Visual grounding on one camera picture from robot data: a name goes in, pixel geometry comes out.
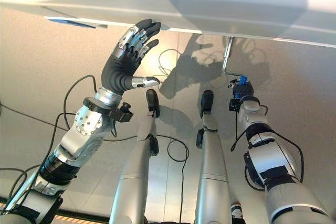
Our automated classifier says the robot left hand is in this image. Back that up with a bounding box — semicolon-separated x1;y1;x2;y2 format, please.
93;18;162;109

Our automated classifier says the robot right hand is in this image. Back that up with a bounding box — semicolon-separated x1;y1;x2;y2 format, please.
227;76;255;100

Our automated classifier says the silver bed crank blue handle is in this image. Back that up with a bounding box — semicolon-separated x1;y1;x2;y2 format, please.
221;36;248;86

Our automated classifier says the robot right foot dark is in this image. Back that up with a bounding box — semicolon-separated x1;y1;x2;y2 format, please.
199;90;214;119

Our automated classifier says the robot foot dark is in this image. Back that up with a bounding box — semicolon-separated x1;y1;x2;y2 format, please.
145;88;160;119
199;90;214;119

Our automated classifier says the robot left foot dark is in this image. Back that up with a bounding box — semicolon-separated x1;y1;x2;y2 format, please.
145;88;160;119

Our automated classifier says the blue label sticker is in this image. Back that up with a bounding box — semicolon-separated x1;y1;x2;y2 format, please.
46;16;109;29

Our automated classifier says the robot right leg silver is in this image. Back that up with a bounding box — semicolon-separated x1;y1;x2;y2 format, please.
193;112;233;224

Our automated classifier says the robot leg silver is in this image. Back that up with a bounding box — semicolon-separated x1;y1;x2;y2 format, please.
193;112;233;224
108;115;160;224

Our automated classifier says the robot left leg silver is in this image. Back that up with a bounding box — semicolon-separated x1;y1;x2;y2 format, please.
108;115;160;224

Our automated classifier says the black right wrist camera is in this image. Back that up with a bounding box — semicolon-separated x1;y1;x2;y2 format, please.
228;98;240;112

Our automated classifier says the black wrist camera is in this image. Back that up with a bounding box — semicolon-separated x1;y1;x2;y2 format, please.
228;98;240;112
111;102;134;123

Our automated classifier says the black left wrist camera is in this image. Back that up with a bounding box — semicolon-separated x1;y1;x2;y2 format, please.
111;102;134;123

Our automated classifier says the thin grey floor cable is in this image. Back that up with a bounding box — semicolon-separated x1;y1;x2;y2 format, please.
158;48;182;78

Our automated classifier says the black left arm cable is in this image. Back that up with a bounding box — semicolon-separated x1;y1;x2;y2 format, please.
48;74;97;156

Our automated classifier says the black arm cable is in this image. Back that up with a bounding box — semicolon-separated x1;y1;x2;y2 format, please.
230;104;305;191
48;74;97;156

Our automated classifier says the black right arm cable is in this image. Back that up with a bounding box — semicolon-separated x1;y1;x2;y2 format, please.
230;104;305;191

